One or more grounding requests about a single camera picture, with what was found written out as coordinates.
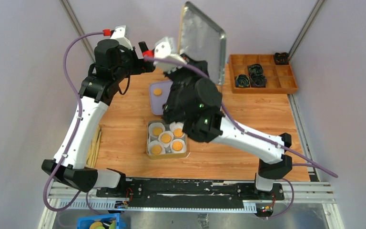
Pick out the blue plastic bin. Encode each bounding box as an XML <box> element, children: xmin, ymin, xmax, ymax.
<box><xmin>76</xmin><ymin>213</ymin><xmax>127</xmax><ymax>229</ymax></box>

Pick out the white paper cupcake liner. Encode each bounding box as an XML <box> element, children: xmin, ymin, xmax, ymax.
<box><xmin>158</xmin><ymin>131</ymin><xmax>174</xmax><ymax>147</ymax></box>
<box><xmin>169</xmin><ymin>122</ymin><xmax>183</xmax><ymax>133</ymax></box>
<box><xmin>148</xmin><ymin>140</ymin><xmax>166</xmax><ymax>156</ymax></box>
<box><xmin>148</xmin><ymin>122</ymin><xmax>166</xmax><ymax>137</ymax></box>
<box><xmin>170</xmin><ymin>139</ymin><xmax>187</xmax><ymax>154</ymax></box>

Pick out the wooden compartment organizer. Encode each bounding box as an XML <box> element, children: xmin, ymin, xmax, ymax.
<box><xmin>227</xmin><ymin>54</ymin><xmax>298</xmax><ymax>94</ymax></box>

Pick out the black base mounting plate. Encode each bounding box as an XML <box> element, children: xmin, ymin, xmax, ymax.
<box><xmin>96</xmin><ymin>178</ymin><xmax>285</xmax><ymax>209</ymax></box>

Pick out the gold cookie tin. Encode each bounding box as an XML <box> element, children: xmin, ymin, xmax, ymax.
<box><xmin>146</xmin><ymin>120</ymin><xmax>189</xmax><ymax>159</ymax></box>

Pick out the orange cookie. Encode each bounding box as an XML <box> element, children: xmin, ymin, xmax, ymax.
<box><xmin>151</xmin><ymin>145</ymin><xmax>163</xmax><ymax>155</ymax></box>
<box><xmin>173</xmin><ymin>128</ymin><xmax>184</xmax><ymax>138</ymax></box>
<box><xmin>153</xmin><ymin>88</ymin><xmax>163</xmax><ymax>96</ymax></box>
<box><xmin>160</xmin><ymin>133</ymin><xmax>173</xmax><ymax>144</ymax></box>
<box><xmin>172</xmin><ymin>141</ymin><xmax>184</xmax><ymax>152</ymax></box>
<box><xmin>152</xmin><ymin>126</ymin><xmax>163</xmax><ymax>136</ymax></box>

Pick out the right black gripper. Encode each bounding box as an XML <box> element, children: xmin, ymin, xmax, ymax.
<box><xmin>163</xmin><ymin>53</ymin><xmax>210</xmax><ymax>119</ymax></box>

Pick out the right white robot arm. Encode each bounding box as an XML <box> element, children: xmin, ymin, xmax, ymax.
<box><xmin>145</xmin><ymin>37</ymin><xmax>292</xmax><ymax>199</ymax></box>

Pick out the lavender tray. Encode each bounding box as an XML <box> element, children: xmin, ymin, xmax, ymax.
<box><xmin>149</xmin><ymin>80</ymin><xmax>173</xmax><ymax>115</ymax></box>

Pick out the silver tin lid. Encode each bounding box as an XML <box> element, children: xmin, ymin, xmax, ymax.
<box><xmin>178</xmin><ymin>1</ymin><xmax>227</xmax><ymax>86</ymax></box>

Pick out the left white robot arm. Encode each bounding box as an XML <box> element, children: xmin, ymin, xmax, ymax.
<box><xmin>41</xmin><ymin>25</ymin><xmax>155</xmax><ymax>197</ymax></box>

